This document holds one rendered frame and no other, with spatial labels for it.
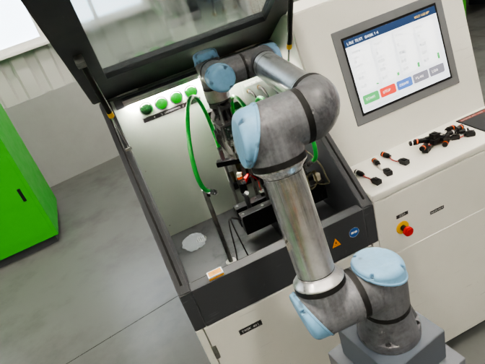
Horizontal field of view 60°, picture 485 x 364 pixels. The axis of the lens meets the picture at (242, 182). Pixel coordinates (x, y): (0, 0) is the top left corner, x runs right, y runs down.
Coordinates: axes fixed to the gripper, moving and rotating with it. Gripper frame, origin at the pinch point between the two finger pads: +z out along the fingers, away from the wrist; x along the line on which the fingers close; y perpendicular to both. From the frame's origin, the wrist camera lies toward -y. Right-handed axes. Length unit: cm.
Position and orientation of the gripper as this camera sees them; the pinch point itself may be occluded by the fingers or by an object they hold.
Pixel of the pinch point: (235, 154)
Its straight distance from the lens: 141.8
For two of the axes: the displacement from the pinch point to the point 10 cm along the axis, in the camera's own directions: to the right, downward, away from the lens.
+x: 9.0, -3.9, 1.8
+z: 2.7, 8.4, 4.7
